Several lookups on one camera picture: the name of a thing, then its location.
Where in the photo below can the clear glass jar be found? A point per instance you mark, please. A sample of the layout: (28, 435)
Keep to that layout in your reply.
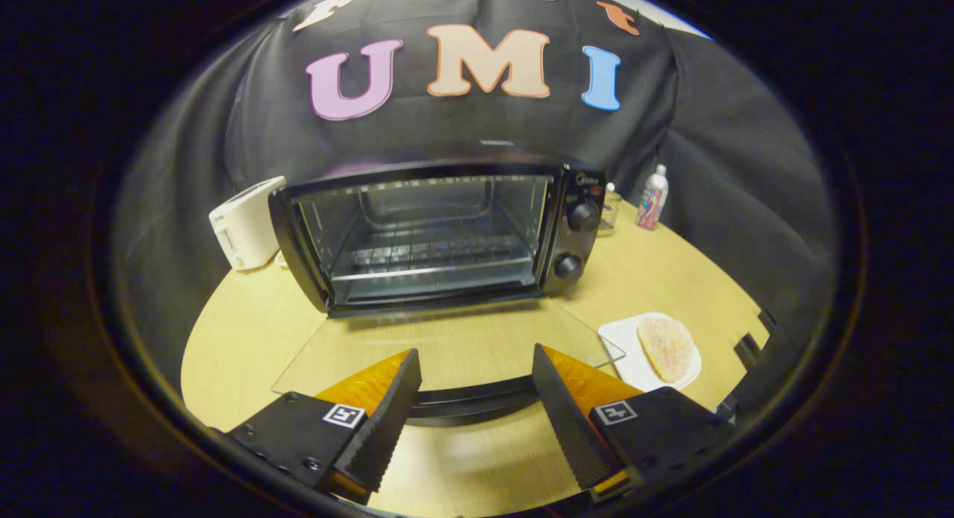
(610, 214)

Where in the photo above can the white bread toaster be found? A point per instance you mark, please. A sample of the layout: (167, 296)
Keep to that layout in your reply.
(246, 223)

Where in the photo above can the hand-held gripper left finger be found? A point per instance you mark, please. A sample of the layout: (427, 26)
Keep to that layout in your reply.
(387, 421)

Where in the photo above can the white square plate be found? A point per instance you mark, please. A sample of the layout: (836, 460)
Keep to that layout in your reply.
(622, 339)

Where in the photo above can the breaded food patty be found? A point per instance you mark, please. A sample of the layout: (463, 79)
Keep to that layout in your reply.
(665, 348)

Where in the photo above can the black table edge clamp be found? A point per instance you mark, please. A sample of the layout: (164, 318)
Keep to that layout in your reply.
(747, 352)
(768, 320)

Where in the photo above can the black toaster oven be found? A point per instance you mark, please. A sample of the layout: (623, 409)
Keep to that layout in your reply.
(574, 227)

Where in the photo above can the white spray bottle pink label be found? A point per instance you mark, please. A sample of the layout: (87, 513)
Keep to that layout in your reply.
(652, 201)

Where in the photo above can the black backdrop cloth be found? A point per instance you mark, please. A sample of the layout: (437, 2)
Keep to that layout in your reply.
(730, 168)

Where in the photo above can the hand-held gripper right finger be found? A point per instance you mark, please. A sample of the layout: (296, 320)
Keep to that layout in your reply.
(570, 421)

